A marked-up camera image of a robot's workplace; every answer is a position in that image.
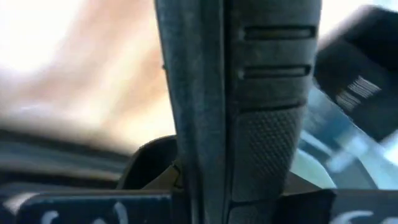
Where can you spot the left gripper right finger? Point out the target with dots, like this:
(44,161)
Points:
(308,205)

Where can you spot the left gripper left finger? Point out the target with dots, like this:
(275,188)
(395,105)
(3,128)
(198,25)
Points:
(152,161)

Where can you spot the black rubber slide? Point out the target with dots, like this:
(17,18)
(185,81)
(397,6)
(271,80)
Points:
(264,140)

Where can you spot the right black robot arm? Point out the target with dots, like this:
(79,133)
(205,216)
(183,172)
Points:
(367,56)

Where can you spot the blue plastic bin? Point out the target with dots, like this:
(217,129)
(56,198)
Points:
(342,146)

